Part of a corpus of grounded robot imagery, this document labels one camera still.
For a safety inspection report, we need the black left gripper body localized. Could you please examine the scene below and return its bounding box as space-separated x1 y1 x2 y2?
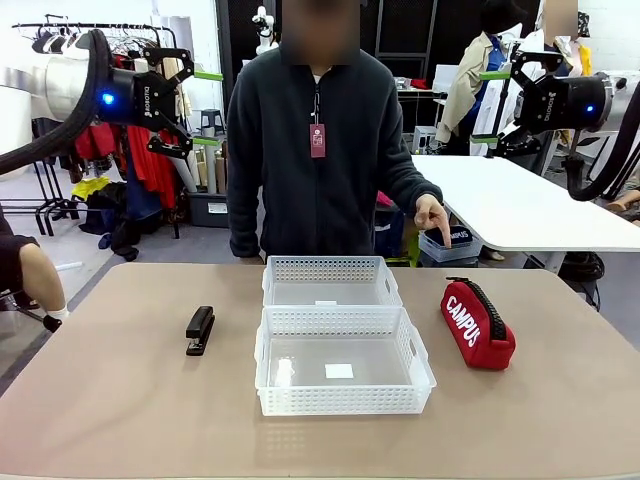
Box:
97 68 177 131

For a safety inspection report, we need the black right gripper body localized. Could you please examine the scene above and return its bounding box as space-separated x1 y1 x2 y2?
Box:
516 73 612 133

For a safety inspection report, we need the red CAMPUS pencil case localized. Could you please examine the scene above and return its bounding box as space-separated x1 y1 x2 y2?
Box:
439 276 517 372

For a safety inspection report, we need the person's left forearm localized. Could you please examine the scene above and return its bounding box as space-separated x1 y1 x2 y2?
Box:
392 149 444 207

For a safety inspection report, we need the person's right forearm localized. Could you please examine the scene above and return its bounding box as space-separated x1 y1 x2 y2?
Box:
227 184 264 259

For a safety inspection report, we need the person's left hand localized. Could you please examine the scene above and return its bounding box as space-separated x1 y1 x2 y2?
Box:
414 193 453 250

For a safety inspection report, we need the white rolled tube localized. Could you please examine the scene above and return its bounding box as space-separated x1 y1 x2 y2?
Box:
177 148 200 194

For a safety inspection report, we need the red hanging dress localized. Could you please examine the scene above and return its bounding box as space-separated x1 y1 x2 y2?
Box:
126 124 180 212

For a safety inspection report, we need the background person in white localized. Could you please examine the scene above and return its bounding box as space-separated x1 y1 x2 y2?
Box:
537 0 594 77

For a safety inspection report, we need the black stool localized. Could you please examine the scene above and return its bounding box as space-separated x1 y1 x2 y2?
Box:
199 107 225 138

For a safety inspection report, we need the brown cardboard tube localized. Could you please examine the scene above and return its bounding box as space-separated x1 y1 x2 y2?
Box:
215 151 229 196

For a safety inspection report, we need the mannequin with beige coat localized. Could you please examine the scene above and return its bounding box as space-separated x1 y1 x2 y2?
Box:
434 0 527 157

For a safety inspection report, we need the white table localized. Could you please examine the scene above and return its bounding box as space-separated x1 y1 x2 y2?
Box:
409 153 640 275

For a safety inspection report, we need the grey storage bin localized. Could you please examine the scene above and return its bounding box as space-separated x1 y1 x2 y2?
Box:
186 190 231 229

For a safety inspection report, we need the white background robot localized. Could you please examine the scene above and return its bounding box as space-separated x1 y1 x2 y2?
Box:
250 5 280 58

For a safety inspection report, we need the yellow garment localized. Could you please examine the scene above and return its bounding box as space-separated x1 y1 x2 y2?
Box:
70 175 112 200

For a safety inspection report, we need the navy CAMPUS pouch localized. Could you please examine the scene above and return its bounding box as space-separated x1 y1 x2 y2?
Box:
433 227 474 248

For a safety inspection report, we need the clear plastic storage box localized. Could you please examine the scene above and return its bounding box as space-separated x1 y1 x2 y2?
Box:
418 227 484 267

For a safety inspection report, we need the black clothes rack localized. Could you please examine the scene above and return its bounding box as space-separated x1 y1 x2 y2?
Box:
11 13 182 240

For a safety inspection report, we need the red tag on jacket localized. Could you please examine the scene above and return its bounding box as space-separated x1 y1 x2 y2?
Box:
309 123 328 160

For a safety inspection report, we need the black bag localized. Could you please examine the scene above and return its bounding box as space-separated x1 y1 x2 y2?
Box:
558 250 607 297

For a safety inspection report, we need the green plastic crate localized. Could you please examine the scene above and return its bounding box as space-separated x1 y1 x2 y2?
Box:
384 227 424 269

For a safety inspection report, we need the person in dark fleece jacket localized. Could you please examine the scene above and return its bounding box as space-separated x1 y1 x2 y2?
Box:
226 0 453 259

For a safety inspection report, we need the white basket with shorter walls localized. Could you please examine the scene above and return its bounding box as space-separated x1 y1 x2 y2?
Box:
261 255 405 309

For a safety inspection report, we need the black stapler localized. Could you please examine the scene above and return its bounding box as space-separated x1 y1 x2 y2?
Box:
185 305 217 358

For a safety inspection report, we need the seated person with bare leg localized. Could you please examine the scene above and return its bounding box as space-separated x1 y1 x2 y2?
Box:
0 201 67 334

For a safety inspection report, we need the white basket with taller walls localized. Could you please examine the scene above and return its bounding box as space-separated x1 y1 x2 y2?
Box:
254 305 438 418

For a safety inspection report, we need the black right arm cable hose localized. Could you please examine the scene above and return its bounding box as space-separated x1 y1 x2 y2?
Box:
566 127 640 202

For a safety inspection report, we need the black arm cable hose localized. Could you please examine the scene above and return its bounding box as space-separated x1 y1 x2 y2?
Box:
0 28 114 176
566 127 640 202

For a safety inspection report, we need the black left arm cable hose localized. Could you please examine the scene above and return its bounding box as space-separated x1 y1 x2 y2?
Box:
0 28 114 176

